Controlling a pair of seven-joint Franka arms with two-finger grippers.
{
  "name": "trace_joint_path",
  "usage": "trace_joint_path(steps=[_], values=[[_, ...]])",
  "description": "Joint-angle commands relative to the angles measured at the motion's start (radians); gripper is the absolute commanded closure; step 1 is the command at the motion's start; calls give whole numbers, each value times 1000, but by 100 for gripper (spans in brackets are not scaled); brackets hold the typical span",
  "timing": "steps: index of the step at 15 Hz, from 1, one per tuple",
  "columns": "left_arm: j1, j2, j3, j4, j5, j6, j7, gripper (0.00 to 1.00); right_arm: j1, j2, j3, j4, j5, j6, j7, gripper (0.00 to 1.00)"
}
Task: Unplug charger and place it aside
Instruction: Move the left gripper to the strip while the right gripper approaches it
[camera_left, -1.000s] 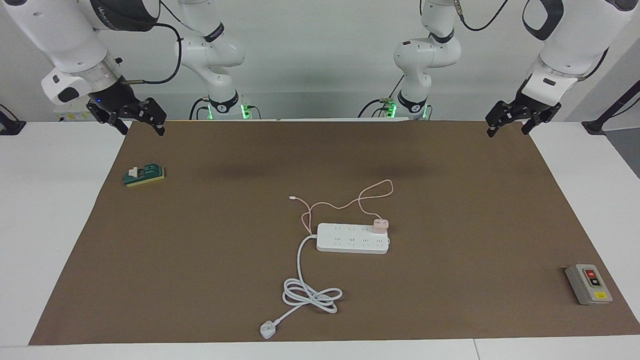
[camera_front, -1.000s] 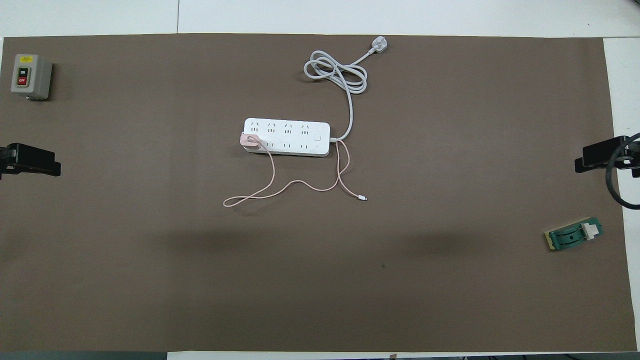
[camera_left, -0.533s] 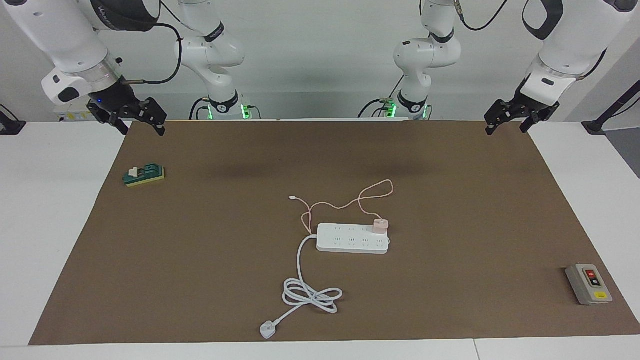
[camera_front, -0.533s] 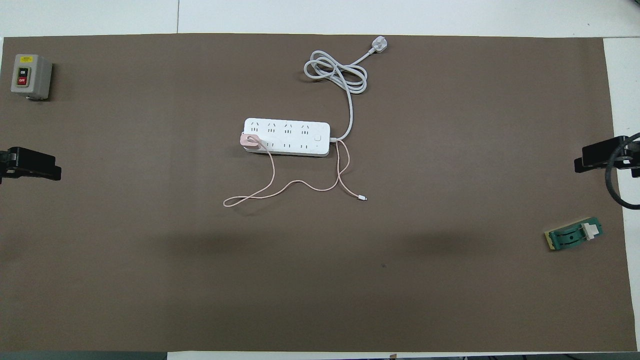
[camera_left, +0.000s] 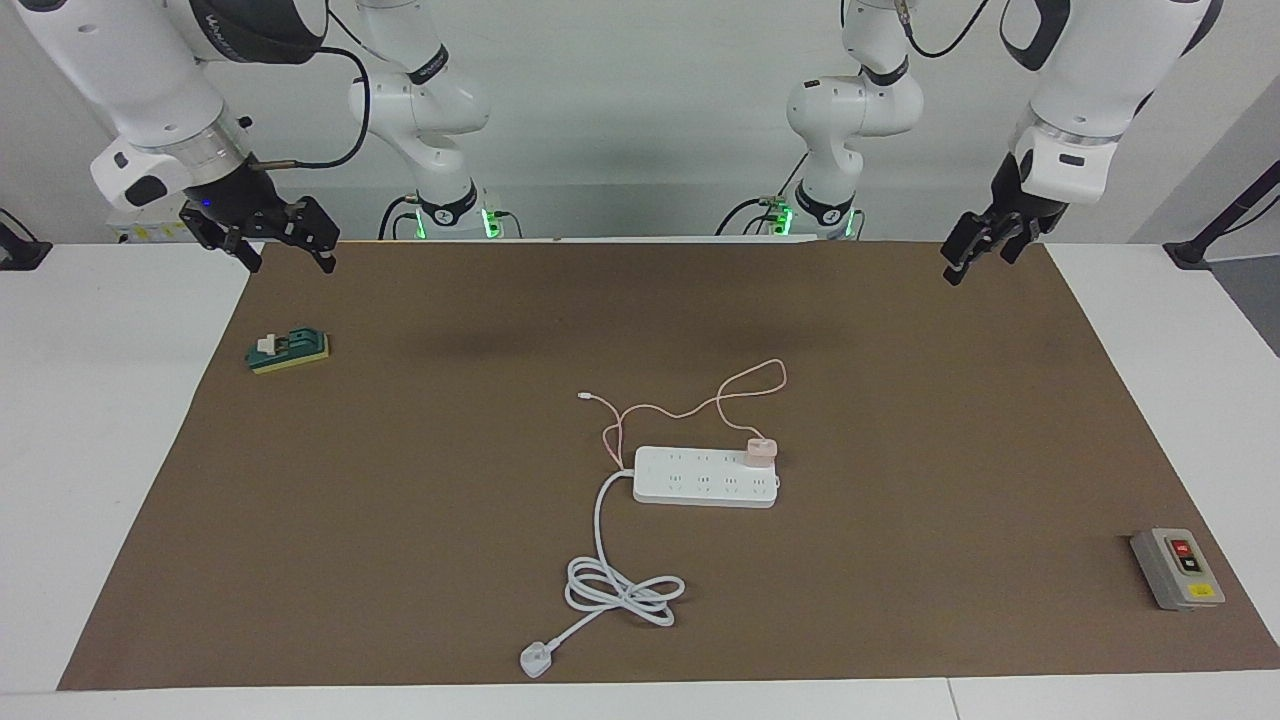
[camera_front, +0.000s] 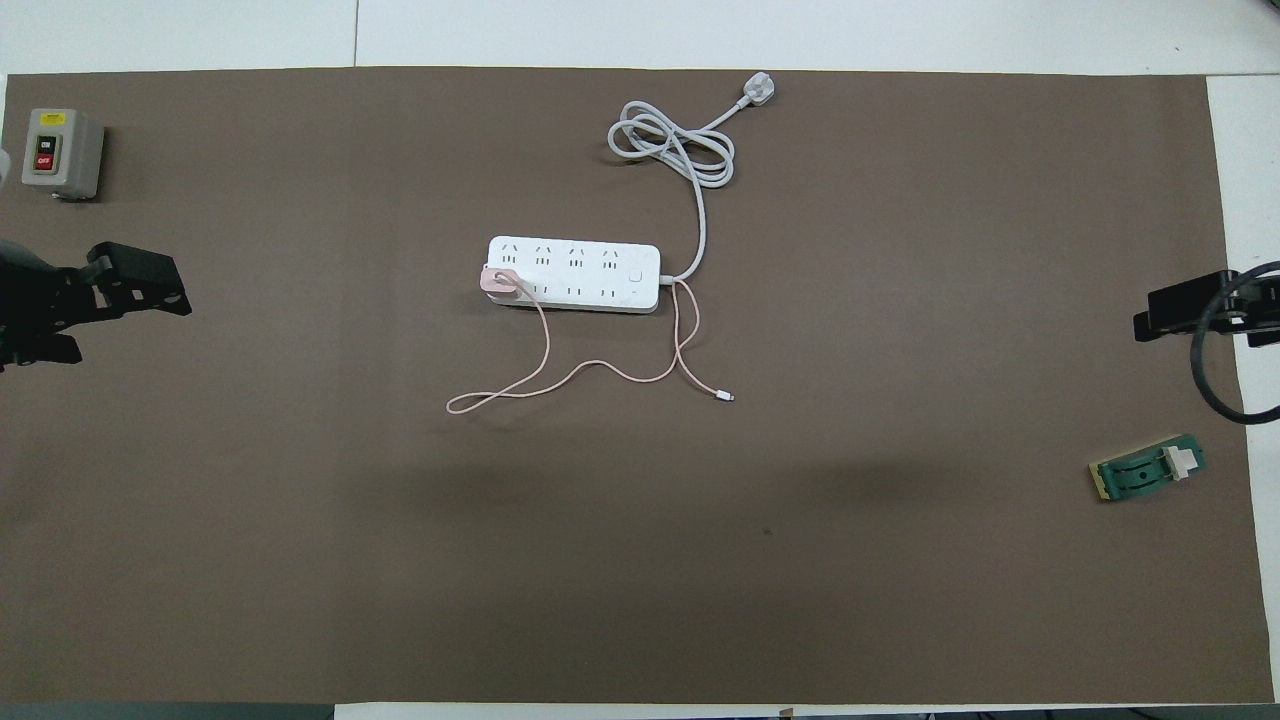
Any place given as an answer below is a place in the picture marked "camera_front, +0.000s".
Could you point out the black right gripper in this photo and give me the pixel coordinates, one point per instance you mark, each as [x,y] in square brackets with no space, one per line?
[1258,310]

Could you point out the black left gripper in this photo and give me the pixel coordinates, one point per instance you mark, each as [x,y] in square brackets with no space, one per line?
[40,310]

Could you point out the pink charger plug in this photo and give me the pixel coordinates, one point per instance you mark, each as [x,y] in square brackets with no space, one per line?
[498,281]

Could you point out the green circuit board connector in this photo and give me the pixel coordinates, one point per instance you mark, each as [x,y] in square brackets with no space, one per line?
[1140,478]

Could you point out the brown table mat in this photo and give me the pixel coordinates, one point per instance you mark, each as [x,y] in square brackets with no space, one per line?
[400,560]

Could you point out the white power strip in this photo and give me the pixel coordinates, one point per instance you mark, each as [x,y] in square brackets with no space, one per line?
[575,275]

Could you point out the grey on-off switch box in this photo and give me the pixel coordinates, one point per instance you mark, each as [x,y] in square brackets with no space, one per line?
[70,155]

